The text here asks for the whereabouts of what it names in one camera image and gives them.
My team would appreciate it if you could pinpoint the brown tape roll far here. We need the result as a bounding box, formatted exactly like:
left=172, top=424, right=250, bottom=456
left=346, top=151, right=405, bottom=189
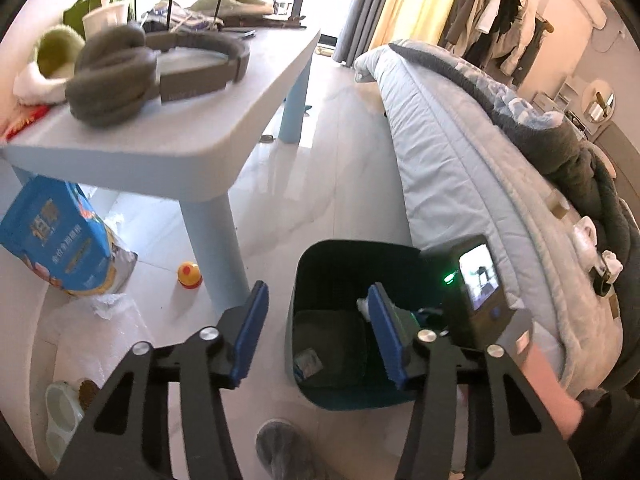
left=544, top=190, right=570, bottom=220

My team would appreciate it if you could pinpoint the brown tape roll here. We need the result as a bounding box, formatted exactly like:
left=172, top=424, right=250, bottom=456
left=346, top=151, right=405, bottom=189
left=544, top=190, right=570, bottom=220
left=606, top=290, right=620, bottom=318

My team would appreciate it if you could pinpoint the green fuzzy slipper near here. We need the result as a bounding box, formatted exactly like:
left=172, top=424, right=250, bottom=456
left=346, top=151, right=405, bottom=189
left=13, top=24, right=85, bottom=106

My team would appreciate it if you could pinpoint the white sock back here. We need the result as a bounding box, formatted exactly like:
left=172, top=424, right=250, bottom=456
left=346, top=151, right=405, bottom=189
left=570, top=216, right=598, bottom=266

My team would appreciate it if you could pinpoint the blue cat food bag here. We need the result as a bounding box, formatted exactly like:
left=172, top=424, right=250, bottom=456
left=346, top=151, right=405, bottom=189
left=1, top=176, right=138, bottom=297

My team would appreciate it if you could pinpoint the yellow curtain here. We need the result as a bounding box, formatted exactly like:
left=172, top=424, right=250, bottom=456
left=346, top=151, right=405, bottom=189
left=369, top=0, right=454, bottom=49

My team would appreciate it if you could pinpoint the grey headboard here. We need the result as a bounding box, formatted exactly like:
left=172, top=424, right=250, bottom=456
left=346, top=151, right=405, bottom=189
left=594, top=122, right=640, bottom=219

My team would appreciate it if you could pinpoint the blue patterned duvet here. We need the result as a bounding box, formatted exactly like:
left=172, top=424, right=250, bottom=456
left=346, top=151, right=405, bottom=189
left=399, top=39, right=566, bottom=131

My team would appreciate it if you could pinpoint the round vanity mirror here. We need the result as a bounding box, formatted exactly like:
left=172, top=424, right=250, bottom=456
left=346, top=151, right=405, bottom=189
left=582, top=79, right=616, bottom=124

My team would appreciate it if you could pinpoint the blue tissue packet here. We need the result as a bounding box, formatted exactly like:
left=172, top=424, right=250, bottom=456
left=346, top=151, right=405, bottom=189
left=293, top=348, right=323, bottom=382

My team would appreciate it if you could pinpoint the clothes rack with clothes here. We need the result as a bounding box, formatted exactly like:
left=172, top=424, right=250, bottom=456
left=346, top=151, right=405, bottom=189
left=438, top=0, right=554, bottom=88

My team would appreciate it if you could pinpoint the dark grey fleece blanket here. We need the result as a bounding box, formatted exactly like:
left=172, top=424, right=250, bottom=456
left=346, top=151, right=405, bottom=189
left=389, top=41, right=640, bottom=361

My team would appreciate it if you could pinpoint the white sock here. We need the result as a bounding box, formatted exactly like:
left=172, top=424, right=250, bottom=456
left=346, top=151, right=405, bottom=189
left=601, top=250, right=624, bottom=284
left=570, top=216, right=598, bottom=266

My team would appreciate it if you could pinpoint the dark teal trash bin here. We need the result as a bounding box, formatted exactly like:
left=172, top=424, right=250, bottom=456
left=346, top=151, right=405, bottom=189
left=288, top=240, right=426, bottom=411

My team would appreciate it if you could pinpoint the clear plastic wrapper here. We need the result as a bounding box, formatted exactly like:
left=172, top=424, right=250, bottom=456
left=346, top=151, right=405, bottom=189
left=357, top=298, right=371, bottom=322

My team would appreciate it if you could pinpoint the person's right hand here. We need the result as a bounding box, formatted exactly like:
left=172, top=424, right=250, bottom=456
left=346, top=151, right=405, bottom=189
left=521, top=344, right=584, bottom=440

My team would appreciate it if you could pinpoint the grey curtain left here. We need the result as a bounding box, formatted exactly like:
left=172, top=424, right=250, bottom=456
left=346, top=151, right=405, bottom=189
left=333, top=0, right=386, bottom=67

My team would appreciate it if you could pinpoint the green fuzzy slipper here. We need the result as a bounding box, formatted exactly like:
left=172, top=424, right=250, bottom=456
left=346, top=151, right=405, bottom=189
left=13, top=24, right=85, bottom=106
left=189, top=0, right=273, bottom=18

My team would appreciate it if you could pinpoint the dark wooden sticks bundle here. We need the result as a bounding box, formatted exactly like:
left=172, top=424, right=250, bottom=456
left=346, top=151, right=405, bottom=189
left=222, top=15, right=305, bottom=29

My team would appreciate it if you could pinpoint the grey over-ear headphones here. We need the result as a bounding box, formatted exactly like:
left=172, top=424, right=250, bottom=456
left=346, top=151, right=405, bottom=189
left=65, top=24, right=250, bottom=128

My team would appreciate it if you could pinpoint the white lidded mug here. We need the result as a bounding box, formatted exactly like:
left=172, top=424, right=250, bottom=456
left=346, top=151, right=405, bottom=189
left=82, top=0, right=130, bottom=40

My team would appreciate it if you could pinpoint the white dresser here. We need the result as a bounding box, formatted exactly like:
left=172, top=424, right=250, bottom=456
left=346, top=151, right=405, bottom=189
left=533, top=76, right=598, bottom=139

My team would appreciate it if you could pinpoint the light blue side table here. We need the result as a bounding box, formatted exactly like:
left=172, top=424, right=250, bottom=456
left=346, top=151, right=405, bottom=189
left=1, top=26, right=320, bottom=310

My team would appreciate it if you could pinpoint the grey fuzzy slipper on foot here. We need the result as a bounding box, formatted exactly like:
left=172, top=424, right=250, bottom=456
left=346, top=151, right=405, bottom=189
left=255, top=419, right=326, bottom=480

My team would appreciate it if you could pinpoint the white pet food bowl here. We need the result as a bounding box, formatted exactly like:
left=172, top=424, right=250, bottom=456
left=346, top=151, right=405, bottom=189
left=44, top=378, right=100, bottom=464

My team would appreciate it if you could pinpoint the brown tape roll near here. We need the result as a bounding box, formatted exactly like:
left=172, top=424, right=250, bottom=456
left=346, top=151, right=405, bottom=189
left=606, top=290, right=620, bottom=318

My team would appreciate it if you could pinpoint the green fuzzy slipper far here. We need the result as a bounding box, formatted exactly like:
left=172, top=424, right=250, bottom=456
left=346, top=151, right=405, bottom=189
left=189, top=0, right=273, bottom=18

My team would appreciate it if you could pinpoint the yellow red ball toy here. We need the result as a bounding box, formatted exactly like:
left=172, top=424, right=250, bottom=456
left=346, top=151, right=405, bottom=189
left=177, top=261, right=203, bottom=289

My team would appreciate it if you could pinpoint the white sock front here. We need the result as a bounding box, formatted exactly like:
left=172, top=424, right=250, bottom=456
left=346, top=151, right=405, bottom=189
left=601, top=250, right=624, bottom=284

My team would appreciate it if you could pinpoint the grey bed mattress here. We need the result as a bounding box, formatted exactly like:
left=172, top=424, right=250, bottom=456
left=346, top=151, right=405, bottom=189
left=354, top=46, right=639, bottom=394

